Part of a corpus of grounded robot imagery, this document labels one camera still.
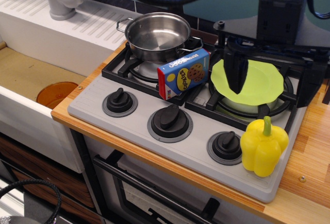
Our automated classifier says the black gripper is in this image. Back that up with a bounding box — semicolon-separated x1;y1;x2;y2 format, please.
213;16;329;108

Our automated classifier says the yellow toy bell pepper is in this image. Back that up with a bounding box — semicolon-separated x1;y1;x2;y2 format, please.
240;116;289;177

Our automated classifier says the blue cookie box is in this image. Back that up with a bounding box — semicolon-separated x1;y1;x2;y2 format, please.
157;48;210;100

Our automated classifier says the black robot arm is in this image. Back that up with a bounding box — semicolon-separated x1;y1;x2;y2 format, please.
214;0;329;108

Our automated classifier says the lime green plate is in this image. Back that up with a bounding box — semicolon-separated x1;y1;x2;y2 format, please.
210;59;284;106

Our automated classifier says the right black stove knob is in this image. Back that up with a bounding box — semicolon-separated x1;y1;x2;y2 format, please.
207;131;242;166

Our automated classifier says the black stove knob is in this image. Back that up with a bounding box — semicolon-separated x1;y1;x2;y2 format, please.
207;131;242;166
147;104;193;143
102;88;138;118

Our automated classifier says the grey toy stove top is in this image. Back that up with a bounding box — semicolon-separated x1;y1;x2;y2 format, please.
67;42;307;204

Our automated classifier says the middle black stove knob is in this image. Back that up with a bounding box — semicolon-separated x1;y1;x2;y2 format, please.
147;104;193;143

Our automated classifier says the stainless steel pot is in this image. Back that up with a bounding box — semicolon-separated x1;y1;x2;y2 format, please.
116;12;204;63

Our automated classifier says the left black stove knob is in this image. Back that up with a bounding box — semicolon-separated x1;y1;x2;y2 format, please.
102;88;138;118

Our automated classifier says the right black burner grate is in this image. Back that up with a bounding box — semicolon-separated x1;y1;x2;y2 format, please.
185;63;306;133

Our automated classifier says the black burner grate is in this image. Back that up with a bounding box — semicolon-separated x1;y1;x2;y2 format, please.
101;41;220;107
185;63;306;133

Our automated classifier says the left black burner grate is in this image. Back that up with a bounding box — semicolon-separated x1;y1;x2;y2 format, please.
101;41;220;107

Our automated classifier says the orange sink drain cover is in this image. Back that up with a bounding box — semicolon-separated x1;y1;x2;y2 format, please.
36;81;78;109

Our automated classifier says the white toy sink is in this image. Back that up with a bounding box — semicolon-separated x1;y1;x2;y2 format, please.
1;0;137;173

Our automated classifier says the wooden drawer cabinet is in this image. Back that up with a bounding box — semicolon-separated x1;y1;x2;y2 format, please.
1;134;103;224

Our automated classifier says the oven door with handle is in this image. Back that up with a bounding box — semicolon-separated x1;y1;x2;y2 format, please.
85;137;267;223

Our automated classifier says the black braided cable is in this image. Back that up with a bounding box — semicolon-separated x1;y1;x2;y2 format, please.
0;179;62;224

